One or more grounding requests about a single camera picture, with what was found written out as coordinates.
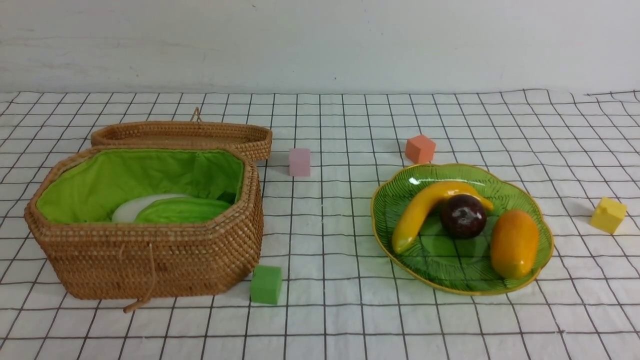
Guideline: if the green cucumber toy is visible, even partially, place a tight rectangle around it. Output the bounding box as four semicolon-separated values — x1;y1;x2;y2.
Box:
134;197;231;224

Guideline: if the yellow foam cube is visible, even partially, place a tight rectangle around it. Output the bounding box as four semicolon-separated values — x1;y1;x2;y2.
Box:
589;197;627;235

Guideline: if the green leaf-shaped glass plate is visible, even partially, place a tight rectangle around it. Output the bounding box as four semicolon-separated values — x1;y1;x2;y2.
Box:
371;163;554;296

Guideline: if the green foam cube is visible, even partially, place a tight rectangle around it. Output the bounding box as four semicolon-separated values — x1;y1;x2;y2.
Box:
250;264;282;305

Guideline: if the orange foam cube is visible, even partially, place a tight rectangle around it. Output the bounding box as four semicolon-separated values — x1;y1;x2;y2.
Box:
404;134;437;164

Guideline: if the orange yellow mango toy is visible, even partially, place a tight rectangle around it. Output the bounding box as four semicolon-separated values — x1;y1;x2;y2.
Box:
490;209;540;280

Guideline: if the pink foam cube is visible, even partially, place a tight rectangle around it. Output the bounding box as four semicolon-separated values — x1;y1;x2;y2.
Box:
288;148;311;177

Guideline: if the dark purple mangosteen toy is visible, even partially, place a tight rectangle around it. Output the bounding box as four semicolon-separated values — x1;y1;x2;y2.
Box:
439;194;487;239

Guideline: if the yellow banana toy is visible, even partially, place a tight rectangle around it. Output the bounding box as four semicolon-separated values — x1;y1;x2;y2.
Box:
391;180;494;255

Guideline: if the woven wicker basket lid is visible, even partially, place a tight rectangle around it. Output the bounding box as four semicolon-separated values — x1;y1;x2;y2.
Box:
90;107;273;162

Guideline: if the white radish toy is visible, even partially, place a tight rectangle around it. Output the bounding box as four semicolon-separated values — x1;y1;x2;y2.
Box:
110;193;191;223

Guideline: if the woven wicker basket green lining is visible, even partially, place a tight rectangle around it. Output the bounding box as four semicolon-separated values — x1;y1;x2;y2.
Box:
23;146;265;302

